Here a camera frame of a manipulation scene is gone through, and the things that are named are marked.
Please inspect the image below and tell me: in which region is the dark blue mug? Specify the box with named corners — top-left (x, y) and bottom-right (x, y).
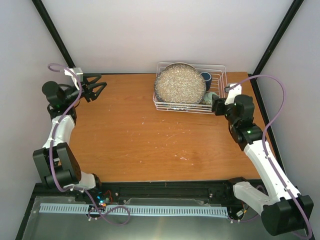
top-left (200, 72), bottom-right (212, 91)

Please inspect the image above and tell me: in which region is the large speckled grey plate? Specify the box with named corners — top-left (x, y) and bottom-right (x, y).
top-left (154, 68), bottom-right (206, 104)

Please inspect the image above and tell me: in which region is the floral patterned plate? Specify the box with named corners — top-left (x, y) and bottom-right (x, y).
top-left (164, 62), bottom-right (197, 72)

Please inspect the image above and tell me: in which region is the black frame post right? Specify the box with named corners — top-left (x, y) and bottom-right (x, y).
top-left (251, 0), bottom-right (304, 76)

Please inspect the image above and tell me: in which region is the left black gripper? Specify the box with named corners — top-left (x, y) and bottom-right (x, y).
top-left (63, 73), bottom-right (107, 104)

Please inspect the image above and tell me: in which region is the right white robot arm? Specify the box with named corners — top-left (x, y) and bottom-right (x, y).
top-left (212, 94), bottom-right (314, 239)

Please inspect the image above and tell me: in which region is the light green bowl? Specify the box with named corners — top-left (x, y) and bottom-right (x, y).
top-left (201, 91), bottom-right (219, 105)

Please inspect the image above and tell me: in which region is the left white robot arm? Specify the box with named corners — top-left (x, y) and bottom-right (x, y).
top-left (32, 73), bottom-right (107, 202)

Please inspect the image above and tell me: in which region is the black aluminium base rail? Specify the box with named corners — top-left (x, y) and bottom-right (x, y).
top-left (89, 180), bottom-right (241, 205)

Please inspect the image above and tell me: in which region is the black frame post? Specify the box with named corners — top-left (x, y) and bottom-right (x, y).
top-left (251, 0), bottom-right (304, 76)
top-left (32, 0), bottom-right (76, 69)

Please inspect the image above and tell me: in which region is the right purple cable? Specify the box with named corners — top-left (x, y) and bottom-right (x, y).
top-left (229, 74), bottom-right (313, 240)

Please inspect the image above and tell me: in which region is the black frame post left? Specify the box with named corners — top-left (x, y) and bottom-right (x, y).
top-left (32, 0), bottom-right (76, 69)

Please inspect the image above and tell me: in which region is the light blue cable duct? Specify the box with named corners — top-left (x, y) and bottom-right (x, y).
top-left (38, 203), bottom-right (229, 219)

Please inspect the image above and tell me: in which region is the white wire dish rack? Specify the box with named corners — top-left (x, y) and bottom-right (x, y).
top-left (153, 61), bottom-right (227, 115)

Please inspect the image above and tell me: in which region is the light green flower plate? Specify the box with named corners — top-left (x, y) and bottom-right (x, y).
top-left (170, 102), bottom-right (188, 106)

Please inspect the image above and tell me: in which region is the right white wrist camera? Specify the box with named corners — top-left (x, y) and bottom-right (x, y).
top-left (224, 83), bottom-right (242, 106)

